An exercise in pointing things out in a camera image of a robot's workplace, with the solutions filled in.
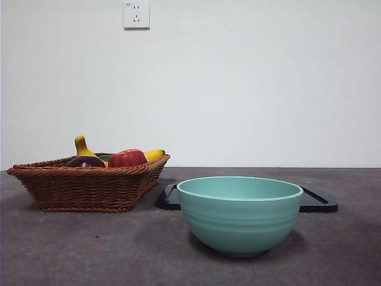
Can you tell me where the red apple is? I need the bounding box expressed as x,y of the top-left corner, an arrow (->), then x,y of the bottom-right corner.
107,148 -> 148,168

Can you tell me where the dark rectangular tray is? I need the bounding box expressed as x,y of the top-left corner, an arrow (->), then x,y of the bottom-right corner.
157,183 -> 339,213

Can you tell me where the dark purple plum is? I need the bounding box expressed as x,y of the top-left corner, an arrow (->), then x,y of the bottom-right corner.
66,155 -> 107,168

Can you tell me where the white wall socket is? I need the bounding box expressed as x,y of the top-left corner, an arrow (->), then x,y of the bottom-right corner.
123,1 -> 151,30

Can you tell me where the brown wicker basket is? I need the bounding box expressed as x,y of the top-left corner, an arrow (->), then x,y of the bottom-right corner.
6,153 -> 171,213

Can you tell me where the yellow banana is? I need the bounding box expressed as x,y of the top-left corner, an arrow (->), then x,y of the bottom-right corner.
74,134 -> 165,167

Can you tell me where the teal ribbed bowl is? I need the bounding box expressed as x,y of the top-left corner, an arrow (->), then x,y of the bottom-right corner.
176,175 -> 304,258

